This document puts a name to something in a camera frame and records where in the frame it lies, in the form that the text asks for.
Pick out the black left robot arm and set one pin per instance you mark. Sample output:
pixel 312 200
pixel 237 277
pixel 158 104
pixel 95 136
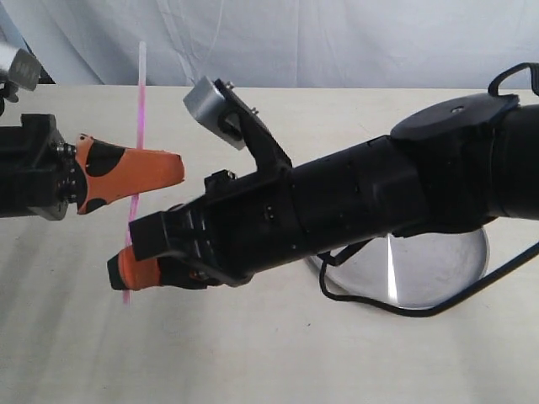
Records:
pixel 14 147

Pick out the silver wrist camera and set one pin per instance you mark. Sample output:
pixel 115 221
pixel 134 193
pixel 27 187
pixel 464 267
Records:
pixel 19 70
pixel 216 107

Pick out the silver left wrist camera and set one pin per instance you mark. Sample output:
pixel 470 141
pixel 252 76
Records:
pixel 19 70

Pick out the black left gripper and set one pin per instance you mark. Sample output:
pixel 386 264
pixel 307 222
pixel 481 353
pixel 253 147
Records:
pixel 110 172

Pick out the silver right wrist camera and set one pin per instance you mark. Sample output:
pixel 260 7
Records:
pixel 216 107

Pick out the pink thin stick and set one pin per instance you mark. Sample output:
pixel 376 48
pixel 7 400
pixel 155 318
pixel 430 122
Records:
pixel 140 137

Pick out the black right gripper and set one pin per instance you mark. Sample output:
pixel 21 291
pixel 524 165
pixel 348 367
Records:
pixel 236 229

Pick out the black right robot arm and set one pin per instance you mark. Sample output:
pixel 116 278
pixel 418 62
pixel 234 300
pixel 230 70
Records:
pixel 450 168

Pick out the white backdrop cloth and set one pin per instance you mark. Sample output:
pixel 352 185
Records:
pixel 278 44

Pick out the round stainless steel plate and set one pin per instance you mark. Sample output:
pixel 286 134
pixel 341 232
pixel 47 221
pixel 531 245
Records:
pixel 415 277

